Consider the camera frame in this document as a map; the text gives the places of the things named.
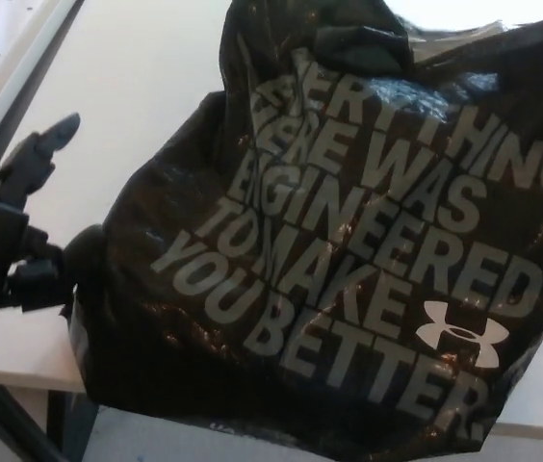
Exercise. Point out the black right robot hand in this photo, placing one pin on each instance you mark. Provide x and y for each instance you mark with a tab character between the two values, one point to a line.
360	48

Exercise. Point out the black Under Armour plastic bag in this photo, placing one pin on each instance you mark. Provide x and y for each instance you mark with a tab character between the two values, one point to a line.
348	264

